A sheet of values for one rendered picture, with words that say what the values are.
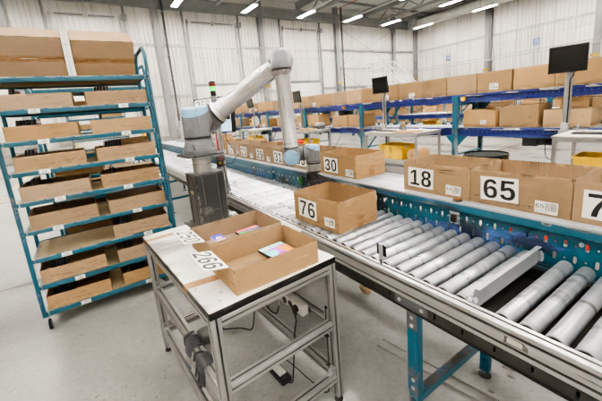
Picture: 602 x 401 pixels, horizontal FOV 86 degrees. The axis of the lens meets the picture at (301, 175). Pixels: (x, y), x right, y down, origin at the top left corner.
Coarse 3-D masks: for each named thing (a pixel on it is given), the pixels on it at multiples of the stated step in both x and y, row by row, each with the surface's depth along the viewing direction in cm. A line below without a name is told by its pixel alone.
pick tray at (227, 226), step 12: (240, 216) 180; (252, 216) 185; (264, 216) 177; (192, 228) 165; (204, 228) 169; (216, 228) 173; (228, 228) 177; (240, 228) 181; (264, 228) 158; (204, 240) 170; (228, 240) 147
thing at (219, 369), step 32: (160, 288) 189; (288, 288) 130; (160, 320) 195; (192, 320) 207; (224, 320) 114; (224, 352) 114; (288, 352) 132; (192, 384) 155; (224, 384) 116; (320, 384) 148
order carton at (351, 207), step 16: (304, 192) 198; (320, 192) 206; (336, 192) 206; (352, 192) 194; (368, 192) 175; (320, 208) 175; (336, 208) 164; (352, 208) 169; (368, 208) 177; (320, 224) 178; (336, 224) 167; (352, 224) 170
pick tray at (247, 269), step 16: (240, 240) 147; (256, 240) 152; (272, 240) 157; (288, 240) 156; (304, 240) 145; (224, 256) 143; (240, 256) 148; (256, 256) 147; (288, 256) 129; (304, 256) 133; (224, 272) 124; (240, 272) 117; (256, 272) 121; (272, 272) 125; (288, 272) 130; (240, 288) 118
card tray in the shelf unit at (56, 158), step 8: (40, 152) 242; (48, 152) 245; (56, 152) 247; (64, 152) 226; (72, 152) 228; (80, 152) 231; (16, 160) 212; (24, 160) 215; (32, 160) 217; (40, 160) 219; (48, 160) 222; (56, 160) 224; (64, 160) 226; (72, 160) 229; (80, 160) 231; (16, 168) 213; (24, 168) 215; (32, 168) 217; (40, 168) 220
